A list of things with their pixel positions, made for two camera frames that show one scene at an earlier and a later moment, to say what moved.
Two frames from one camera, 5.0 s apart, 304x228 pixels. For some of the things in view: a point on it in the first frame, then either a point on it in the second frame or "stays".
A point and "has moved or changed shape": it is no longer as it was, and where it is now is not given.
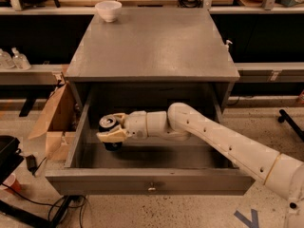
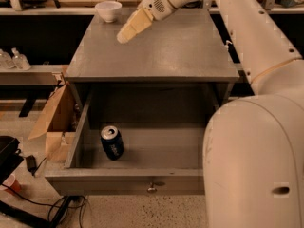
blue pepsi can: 108,123 has moved or changed shape
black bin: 10,156 stays
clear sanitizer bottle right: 20,61 stays
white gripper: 136,124 -> 157,3
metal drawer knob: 151,188 stays
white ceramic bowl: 108,9 stays
